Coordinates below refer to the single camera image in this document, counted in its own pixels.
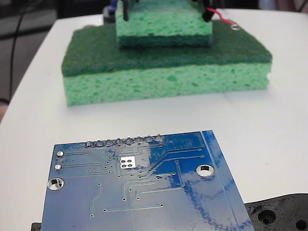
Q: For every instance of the black insulated alligator clip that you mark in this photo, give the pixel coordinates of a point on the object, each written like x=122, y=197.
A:
x=208, y=15

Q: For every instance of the large green scouring sponge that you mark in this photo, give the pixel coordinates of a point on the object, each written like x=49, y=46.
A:
x=168, y=81

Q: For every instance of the blue printed circuit board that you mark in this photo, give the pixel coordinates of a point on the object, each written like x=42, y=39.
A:
x=144, y=192

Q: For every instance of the small green sponge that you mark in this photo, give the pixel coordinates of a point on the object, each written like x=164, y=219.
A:
x=163, y=24

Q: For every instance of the dark grey and blue object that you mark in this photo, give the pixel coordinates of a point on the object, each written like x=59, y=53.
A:
x=109, y=16

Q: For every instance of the black clip post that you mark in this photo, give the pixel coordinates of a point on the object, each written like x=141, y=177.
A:
x=125, y=10

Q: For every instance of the black plastic board bracket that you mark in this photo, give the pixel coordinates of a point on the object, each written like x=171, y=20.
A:
x=276, y=211

